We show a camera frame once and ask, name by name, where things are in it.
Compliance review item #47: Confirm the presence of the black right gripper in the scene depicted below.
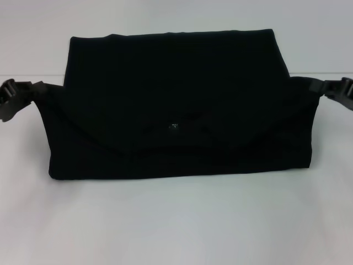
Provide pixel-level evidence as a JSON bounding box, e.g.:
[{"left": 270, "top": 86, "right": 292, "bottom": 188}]
[{"left": 308, "top": 77, "right": 353, "bottom": 107}]

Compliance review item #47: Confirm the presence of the black T-shirt with FREE print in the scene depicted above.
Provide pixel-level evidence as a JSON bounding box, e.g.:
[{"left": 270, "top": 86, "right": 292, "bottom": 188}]
[{"left": 48, "top": 28, "right": 322, "bottom": 183}]

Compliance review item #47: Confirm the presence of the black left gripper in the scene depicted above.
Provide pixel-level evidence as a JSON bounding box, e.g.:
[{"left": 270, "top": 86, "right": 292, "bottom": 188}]
[{"left": 0, "top": 78, "right": 46, "bottom": 124}]

